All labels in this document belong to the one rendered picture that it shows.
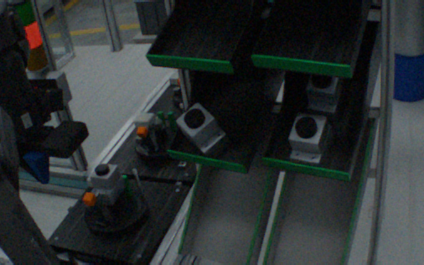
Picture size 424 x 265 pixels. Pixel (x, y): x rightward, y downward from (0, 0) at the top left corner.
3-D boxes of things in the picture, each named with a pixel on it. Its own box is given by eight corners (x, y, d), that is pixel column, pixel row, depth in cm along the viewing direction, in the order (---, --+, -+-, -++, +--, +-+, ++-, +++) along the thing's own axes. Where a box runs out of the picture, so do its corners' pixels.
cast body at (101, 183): (112, 206, 94) (103, 179, 90) (94, 203, 95) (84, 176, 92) (130, 180, 100) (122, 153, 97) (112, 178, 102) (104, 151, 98)
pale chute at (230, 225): (255, 273, 79) (245, 274, 76) (189, 253, 86) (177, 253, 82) (293, 113, 83) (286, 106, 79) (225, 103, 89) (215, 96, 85)
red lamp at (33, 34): (33, 49, 95) (27, 28, 92) (16, 50, 96) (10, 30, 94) (46, 39, 99) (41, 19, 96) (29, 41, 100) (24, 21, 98)
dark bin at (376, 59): (349, 183, 65) (345, 157, 59) (265, 166, 71) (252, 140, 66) (386, 36, 77) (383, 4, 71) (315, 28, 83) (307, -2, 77)
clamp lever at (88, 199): (104, 225, 93) (90, 200, 88) (95, 223, 94) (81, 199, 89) (111, 211, 96) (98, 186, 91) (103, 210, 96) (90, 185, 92)
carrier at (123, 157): (193, 188, 107) (183, 141, 101) (101, 177, 116) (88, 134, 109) (225, 129, 126) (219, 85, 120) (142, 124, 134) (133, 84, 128)
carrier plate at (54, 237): (147, 272, 88) (144, 265, 87) (48, 249, 96) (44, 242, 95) (190, 192, 106) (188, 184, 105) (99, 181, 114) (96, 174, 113)
